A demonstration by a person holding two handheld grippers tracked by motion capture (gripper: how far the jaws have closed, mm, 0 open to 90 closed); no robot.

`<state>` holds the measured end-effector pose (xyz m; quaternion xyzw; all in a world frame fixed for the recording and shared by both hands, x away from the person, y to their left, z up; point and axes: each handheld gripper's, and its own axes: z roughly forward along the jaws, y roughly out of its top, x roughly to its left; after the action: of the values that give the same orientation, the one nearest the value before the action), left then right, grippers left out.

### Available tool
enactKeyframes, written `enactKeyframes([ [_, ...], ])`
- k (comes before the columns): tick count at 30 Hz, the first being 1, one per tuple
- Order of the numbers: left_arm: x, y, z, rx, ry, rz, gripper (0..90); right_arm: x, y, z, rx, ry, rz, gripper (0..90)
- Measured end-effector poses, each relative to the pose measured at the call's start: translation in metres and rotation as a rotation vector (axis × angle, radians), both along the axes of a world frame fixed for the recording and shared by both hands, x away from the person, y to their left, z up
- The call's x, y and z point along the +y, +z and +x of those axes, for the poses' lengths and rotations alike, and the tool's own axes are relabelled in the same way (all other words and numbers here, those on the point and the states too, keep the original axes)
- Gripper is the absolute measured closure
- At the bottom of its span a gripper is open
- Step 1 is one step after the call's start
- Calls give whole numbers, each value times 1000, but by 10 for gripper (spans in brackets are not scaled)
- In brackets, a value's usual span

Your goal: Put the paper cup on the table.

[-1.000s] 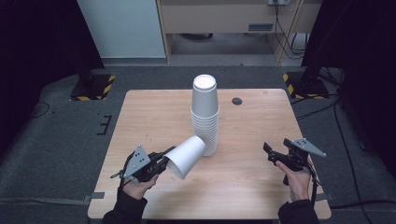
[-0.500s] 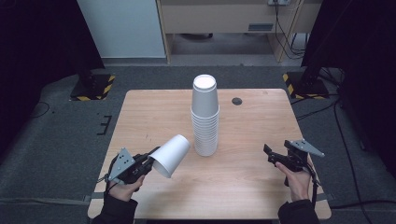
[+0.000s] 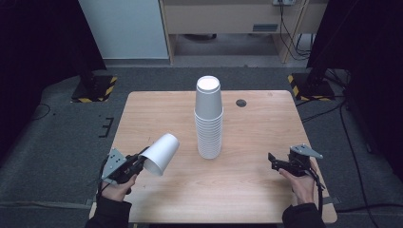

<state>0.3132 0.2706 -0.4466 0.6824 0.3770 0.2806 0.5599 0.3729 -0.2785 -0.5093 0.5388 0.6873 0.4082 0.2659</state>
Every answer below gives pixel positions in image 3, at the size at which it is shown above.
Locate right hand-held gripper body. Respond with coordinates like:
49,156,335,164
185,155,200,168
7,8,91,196
285,143,324,178

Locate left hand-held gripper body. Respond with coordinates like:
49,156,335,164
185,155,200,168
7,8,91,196
101,147,145,185

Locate white paper cup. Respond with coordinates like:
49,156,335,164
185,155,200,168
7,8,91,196
138,132,181,177

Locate stack of white paper cups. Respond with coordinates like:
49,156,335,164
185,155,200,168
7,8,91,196
194,75,224,160

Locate person's left hand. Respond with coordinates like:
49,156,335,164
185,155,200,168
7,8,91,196
100,173,138,203

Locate person's right hand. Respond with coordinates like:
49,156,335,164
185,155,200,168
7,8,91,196
278,166,318,207

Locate black floor tape mark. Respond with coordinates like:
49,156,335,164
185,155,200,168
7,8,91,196
98,117,115,139

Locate striped black stand base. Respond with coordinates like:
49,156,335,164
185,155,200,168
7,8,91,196
287,72,336,103
70,74,119,104

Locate black curtain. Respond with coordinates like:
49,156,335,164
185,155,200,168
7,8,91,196
0,0,107,161
306,0,403,174

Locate white panel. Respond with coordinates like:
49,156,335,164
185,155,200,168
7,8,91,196
78,0,170,61

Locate wooden desk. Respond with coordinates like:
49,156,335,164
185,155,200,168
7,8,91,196
159,0,330,66

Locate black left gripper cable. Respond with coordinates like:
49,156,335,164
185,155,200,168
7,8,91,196
95,156,111,201

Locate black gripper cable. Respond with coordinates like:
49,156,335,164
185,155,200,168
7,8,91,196
95,156,111,201
304,166,326,219

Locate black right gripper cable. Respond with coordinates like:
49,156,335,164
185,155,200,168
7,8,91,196
304,166,326,219

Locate short black floor cable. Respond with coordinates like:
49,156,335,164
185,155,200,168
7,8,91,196
300,98,347,124

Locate long black floor cable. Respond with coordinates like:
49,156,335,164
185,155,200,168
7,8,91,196
338,101,379,228

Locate black desk cables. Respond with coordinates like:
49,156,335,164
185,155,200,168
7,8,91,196
278,3,314,62

